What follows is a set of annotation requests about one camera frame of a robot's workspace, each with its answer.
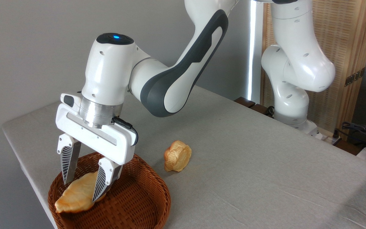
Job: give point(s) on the brown wicker basket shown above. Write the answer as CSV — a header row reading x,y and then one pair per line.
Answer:
x,y
138,203

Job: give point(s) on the wooden slatted screen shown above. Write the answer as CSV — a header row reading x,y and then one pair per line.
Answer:
x,y
345,38

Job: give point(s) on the small round golden bread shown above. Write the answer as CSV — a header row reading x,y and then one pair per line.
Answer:
x,y
178,157

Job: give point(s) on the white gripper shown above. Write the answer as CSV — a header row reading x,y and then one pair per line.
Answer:
x,y
119,146

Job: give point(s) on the metal screen hinge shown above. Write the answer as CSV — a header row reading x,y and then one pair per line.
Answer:
x,y
354,77

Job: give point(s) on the dark brown wooden block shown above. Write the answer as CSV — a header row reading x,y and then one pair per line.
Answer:
x,y
245,101
260,109

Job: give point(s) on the grey tablecloth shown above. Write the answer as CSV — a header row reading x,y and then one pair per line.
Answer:
x,y
249,178

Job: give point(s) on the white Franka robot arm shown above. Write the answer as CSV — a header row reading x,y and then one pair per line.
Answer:
x,y
176,86

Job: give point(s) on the white power strip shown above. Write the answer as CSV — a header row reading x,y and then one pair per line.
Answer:
x,y
327,137

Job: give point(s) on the long golden croissant bread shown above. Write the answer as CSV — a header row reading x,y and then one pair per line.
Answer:
x,y
78,194

